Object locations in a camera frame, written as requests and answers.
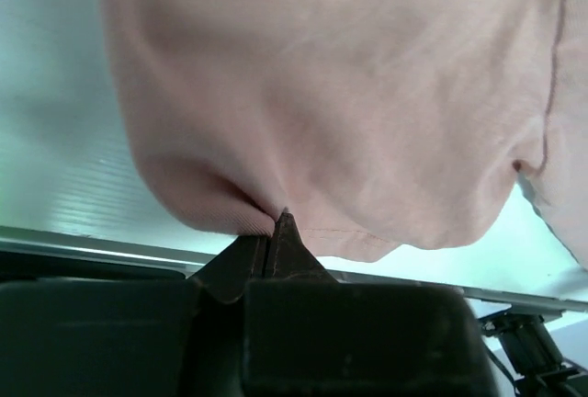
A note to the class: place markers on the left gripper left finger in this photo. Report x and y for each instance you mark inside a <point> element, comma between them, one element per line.
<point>75,327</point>

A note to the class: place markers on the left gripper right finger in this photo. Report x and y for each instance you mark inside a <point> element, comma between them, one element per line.
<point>307,334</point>

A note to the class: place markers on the pink t shirt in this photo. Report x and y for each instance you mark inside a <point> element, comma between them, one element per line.
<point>376,123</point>

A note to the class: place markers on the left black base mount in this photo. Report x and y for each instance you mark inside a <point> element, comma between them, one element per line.
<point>534,356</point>

